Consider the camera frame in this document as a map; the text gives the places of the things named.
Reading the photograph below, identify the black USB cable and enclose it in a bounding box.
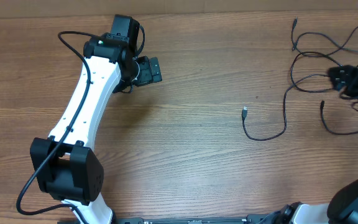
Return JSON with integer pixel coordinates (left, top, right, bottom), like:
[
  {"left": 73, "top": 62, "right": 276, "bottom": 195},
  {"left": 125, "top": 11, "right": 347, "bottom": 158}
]
[
  {"left": 290, "top": 51, "right": 358, "bottom": 94},
  {"left": 290, "top": 17, "right": 358, "bottom": 58},
  {"left": 241, "top": 73, "right": 358, "bottom": 142}
]

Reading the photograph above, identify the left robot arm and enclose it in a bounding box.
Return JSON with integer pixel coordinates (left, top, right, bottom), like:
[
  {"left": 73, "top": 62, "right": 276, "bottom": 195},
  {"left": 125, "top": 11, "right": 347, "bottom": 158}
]
[{"left": 16, "top": 15, "right": 162, "bottom": 223}]

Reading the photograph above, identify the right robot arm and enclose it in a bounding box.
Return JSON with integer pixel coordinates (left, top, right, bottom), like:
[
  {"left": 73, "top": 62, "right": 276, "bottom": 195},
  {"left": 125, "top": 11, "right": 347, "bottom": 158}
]
[{"left": 259, "top": 65, "right": 358, "bottom": 223}]

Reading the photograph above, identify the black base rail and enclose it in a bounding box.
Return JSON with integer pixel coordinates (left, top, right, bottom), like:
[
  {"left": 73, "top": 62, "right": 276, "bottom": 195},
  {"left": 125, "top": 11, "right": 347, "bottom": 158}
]
[{"left": 57, "top": 213, "right": 279, "bottom": 224}]

